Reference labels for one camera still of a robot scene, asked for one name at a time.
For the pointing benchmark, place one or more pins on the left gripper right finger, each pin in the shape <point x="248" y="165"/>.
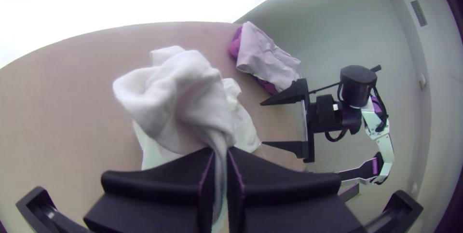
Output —
<point x="285" y="200"/>

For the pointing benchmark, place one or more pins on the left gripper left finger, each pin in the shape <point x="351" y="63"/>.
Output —
<point x="155" y="197"/>

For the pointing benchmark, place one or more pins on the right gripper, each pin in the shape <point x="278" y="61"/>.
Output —
<point x="323" y="115"/>

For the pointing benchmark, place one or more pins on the white t-shirt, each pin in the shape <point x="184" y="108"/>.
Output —
<point x="181" y="99"/>

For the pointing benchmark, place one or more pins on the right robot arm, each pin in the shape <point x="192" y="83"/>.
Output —
<point x="356" y="84"/>

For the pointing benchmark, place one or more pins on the pile of folded clothes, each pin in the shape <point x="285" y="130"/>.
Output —
<point x="264" y="55"/>

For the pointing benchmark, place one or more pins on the wall air vent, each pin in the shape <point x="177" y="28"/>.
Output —
<point x="419" y="13"/>

